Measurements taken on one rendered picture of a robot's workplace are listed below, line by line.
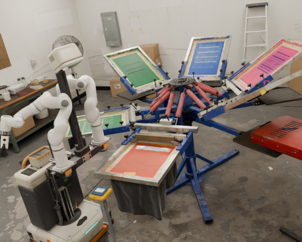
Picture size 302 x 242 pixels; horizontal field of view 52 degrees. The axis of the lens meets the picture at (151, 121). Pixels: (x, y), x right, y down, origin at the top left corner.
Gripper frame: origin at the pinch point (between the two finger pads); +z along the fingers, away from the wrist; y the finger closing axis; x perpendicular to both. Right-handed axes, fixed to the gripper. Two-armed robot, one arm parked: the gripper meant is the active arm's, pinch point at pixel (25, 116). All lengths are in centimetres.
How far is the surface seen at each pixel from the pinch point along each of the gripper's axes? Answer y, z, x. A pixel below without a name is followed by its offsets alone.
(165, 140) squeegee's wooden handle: -19, -90, -84
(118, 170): -35, -40, -77
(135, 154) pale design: -16, -60, -80
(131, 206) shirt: -35, -32, -111
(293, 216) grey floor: -39, -158, -223
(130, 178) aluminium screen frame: -56, -45, -79
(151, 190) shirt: -54, -54, -100
